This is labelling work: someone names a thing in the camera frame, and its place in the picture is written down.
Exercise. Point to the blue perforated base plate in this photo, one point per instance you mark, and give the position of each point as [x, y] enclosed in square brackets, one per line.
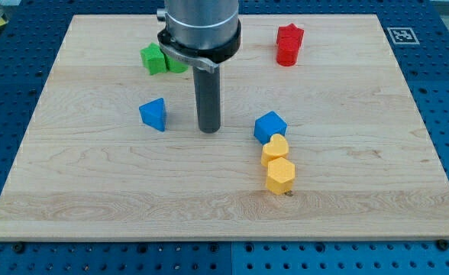
[29, 43]

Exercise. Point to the blue triangle block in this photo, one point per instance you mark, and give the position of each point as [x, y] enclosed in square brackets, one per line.
[154, 114]

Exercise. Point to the green star block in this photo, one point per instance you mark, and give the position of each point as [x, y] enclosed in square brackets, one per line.
[153, 59]

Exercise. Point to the red star block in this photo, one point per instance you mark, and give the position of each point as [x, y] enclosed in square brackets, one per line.
[290, 32]

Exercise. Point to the white fiducial marker tag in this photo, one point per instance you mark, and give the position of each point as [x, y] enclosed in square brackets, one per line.
[402, 36]

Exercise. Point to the blue cube block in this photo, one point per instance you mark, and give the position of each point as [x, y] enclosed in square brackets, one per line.
[268, 125]

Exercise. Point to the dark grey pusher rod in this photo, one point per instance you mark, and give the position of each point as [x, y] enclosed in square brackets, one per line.
[207, 97]

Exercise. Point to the wooden board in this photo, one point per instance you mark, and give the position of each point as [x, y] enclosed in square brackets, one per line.
[88, 168]

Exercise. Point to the yellow hexagon block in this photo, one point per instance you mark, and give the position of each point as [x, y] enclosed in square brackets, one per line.
[280, 175]

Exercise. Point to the yellow heart block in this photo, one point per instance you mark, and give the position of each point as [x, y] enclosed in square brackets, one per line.
[277, 147]

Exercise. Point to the red cylinder block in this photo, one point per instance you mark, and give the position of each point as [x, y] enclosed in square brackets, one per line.
[287, 51]

